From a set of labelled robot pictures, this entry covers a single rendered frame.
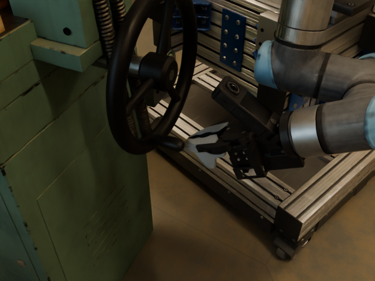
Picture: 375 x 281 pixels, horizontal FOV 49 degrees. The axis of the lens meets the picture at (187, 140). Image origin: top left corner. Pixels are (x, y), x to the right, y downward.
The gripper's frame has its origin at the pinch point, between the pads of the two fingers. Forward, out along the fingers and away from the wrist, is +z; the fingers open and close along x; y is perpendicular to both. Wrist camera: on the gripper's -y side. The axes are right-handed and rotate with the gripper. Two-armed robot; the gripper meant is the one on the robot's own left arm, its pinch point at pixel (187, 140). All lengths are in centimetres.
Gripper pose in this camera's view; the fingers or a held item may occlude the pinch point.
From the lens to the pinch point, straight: 73.6
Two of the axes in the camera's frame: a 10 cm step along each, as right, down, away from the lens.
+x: 4.3, -5.8, 6.9
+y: 4.4, 8.1, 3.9
